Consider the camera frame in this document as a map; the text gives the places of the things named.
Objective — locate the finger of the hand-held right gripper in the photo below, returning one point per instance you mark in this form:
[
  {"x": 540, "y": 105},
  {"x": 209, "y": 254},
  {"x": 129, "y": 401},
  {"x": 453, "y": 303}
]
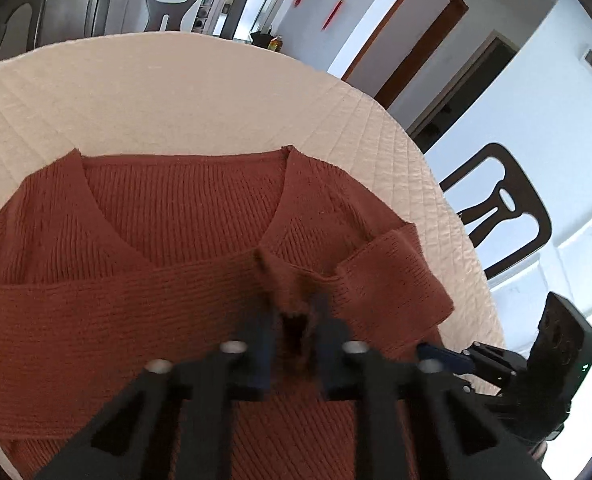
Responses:
[{"x": 446, "y": 357}]

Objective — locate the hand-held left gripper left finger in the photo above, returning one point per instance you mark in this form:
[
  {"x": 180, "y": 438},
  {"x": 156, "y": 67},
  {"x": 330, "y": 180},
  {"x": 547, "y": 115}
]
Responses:
[{"x": 263, "y": 352}]

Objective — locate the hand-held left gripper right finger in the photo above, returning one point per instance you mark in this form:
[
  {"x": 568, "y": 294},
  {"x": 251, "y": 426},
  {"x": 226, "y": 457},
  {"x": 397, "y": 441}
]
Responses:
[{"x": 326, "y": 360}]

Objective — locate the rust red knitted sweater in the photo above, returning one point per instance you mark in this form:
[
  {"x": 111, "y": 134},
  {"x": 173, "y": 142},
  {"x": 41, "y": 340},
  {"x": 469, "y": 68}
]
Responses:
[{"x": 150, "y": 220}]

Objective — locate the dark plastic chair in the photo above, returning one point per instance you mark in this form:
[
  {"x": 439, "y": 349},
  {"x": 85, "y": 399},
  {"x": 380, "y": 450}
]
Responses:
[
  {"x": 521, "y": 195},
  {"x": 150, "y": 12},
  {"x": 35, "y": 5}
]

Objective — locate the cream quilted table cover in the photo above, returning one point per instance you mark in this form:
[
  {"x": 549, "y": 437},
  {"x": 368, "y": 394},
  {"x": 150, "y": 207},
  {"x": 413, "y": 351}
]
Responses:
[{"x": 175, "y": 95}]

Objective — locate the dark framed doorway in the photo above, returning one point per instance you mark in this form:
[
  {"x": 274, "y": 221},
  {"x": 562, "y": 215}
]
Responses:
[{"x": 476, "y": 75}]

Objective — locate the yellow oil bottle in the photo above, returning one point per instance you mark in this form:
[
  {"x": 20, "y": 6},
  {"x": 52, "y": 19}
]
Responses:
[{"x": 276, "y": 44}]

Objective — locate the brown framed door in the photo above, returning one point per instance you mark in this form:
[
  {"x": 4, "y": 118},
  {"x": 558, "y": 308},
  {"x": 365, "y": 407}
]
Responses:
[{"x": 411, "y": 20}]

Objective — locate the display shelf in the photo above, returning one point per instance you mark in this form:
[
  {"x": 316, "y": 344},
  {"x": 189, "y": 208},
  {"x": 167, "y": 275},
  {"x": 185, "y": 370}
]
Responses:
[{"x": 208, "y": 10}]

